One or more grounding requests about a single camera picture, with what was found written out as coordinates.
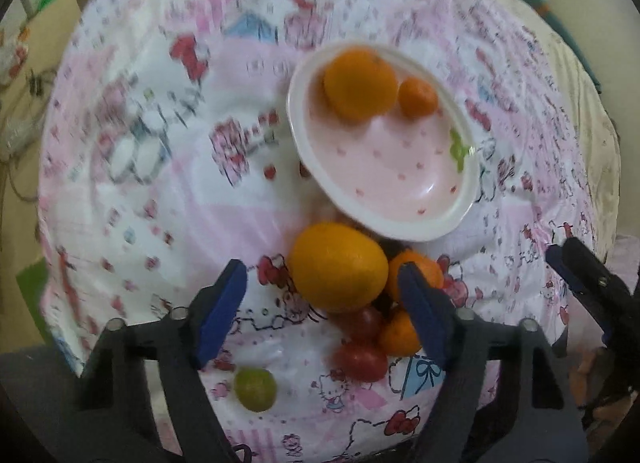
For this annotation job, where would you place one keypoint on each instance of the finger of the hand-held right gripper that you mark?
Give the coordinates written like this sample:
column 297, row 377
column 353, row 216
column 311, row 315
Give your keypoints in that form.
column 582, row 265
column 622, row 325

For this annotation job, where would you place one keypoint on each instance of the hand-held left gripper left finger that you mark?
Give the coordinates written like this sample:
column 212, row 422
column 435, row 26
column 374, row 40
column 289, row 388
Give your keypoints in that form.
column 220, row 315

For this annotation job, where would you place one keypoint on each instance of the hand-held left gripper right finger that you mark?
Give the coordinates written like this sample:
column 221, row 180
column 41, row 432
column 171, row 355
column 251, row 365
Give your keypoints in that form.
column 425, row 315

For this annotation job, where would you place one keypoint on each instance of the small mandarin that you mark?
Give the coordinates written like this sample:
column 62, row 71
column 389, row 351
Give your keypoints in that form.
column 417, row 98
column 431, row 273
column 397, row 335

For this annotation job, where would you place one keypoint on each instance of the red cherry tomato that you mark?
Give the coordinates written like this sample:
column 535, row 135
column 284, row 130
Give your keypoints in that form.
column 365, row 325
column 362, row 362

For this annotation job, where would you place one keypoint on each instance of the green grape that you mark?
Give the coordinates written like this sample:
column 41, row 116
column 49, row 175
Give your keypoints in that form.
column 255, row 389

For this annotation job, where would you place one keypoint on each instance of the large smooth orange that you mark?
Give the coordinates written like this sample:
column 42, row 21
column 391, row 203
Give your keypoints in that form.
column 337, row 268

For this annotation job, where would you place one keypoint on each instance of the pink dotted white plate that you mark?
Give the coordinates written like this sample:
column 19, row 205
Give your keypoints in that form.
column 390, row 178

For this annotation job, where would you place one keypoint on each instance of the pink cartoon printed blanket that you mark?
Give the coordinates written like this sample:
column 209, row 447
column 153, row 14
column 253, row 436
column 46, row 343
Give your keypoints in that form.
column 200, row 193

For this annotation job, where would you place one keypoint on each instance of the cream duvet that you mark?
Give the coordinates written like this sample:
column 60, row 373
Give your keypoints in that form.
column 575, row 68

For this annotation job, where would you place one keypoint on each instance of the large orange with stem mark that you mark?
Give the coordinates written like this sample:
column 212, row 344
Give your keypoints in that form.
column 357, row 85

